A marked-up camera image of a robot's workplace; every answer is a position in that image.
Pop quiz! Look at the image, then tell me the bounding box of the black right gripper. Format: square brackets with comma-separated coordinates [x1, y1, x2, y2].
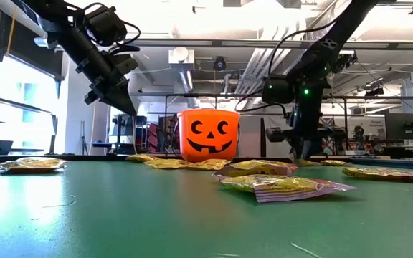
[265, 77, 347, 161]

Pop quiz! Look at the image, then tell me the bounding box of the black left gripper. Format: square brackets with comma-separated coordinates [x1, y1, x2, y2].
[75, 49, 139, 116]

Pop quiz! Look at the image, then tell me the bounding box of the yellow Sour Patch pack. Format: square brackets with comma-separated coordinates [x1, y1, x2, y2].
[125, 153, 159, 163]
[188, 158, 232, 171]
[320, 159, 353, 167]
[220, 174, 358, 204]
[9, 156, 67, 168]
[0, 159, 67, 176]
[143, 158, 193, 170]
[294, 158, 321, 167]
[341, 166, 413, 181]
[212, 159, 300, 179]

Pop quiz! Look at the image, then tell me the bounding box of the white round column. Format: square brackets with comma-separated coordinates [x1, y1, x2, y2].
[109, 71, 139, 155]

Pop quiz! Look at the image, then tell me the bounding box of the black monitor on stand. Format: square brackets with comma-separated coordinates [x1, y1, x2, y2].
[110, 113, 148, 156]

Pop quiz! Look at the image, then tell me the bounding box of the thin black tripod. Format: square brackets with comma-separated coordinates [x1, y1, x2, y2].
[80, 120, 89, 156]

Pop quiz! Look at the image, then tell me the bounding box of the white partition panel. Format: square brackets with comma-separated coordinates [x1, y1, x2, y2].
[238, 114, 293, 158]

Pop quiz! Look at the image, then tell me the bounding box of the large bright window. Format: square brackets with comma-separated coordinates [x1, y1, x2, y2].
[0, 53, 62, 156]

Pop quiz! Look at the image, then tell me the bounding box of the white ceiling vent box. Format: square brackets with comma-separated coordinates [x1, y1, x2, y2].
[168, 46, 196, 72]

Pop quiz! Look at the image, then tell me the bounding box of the cluttered workbench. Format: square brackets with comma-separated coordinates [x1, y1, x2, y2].
[331, 141, 413, 161]

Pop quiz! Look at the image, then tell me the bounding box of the long ceiling light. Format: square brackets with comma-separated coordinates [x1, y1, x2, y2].
[33, 37, 60, 48]

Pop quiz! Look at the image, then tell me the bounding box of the black ceiling spotlight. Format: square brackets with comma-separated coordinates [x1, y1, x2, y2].
[212, 56, 228, 72]
[364, 85, 386, 97]

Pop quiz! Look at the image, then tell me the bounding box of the orange pumpkin face bucket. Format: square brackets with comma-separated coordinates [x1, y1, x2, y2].
[176, 108, 241, 163]

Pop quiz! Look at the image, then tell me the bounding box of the black spotlight cluster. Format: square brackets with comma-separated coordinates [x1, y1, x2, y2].
[335, 53, 358, 75]

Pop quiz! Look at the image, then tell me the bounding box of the dark desk monitor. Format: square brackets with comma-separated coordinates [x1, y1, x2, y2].
[384, 113, 413, 140]

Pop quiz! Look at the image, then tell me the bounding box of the green table mat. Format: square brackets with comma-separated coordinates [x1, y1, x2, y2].
[0, 157, 413, 258]

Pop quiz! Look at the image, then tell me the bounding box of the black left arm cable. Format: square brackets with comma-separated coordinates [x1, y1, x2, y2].
[108, 20, 142, 54]

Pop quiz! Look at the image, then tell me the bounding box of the black table frame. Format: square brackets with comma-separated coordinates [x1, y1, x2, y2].
[0, 153, 413, 171]

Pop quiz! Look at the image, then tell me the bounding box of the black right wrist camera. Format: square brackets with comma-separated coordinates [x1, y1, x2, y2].
[261, 74, 296, 105]

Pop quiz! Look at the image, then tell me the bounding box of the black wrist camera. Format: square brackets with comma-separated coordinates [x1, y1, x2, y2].
[261, 74, 296, 105]
[84, 5, 128, 47]

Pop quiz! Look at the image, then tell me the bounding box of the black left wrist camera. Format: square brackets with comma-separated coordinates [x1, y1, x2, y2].
[84, 5, 128, 47]

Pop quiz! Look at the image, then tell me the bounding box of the black metal rack frame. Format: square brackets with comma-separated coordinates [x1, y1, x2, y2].
[130, 92, 413, 158]

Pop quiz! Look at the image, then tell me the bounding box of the silver ventilation duct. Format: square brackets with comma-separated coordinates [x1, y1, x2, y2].
[234, 21, 336, 108]

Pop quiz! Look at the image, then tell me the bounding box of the yellow hanging cord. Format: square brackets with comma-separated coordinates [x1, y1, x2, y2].
[5, 9, 16, 54]

